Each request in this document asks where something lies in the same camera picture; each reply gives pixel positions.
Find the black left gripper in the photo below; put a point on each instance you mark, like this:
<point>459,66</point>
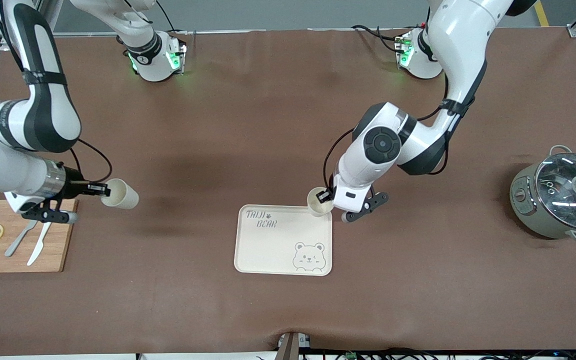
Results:
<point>324,195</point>

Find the bamboo cutting board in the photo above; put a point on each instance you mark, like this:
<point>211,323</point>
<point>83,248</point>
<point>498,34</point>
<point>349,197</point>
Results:
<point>63,240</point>

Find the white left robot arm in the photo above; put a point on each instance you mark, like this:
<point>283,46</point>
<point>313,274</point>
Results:
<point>458,40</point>

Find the white plastic knife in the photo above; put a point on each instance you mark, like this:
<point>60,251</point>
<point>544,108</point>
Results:
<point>38,247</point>

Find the brown table cover mat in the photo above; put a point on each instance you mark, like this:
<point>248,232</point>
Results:
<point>268,125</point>

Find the beige bear print tray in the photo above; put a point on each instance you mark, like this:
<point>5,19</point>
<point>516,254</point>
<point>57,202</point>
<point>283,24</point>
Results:
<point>278,250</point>

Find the glass pot lid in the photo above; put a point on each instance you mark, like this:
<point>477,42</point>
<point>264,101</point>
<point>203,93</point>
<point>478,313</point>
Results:
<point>558,200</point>

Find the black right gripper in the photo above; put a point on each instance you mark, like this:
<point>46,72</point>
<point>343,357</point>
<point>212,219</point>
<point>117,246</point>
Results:
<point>75,184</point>

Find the grey table edge bracket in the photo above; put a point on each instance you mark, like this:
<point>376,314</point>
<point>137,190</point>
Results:
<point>289,346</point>

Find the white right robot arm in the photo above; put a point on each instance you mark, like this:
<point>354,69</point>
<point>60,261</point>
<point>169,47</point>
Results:
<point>48,115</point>

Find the white plastic cup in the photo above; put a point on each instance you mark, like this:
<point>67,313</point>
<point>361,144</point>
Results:
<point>318,210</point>
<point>125,197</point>

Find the grey-green electric pot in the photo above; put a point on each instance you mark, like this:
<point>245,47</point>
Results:
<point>523,212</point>

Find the grey plastic knife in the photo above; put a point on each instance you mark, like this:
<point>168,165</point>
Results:
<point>15,245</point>

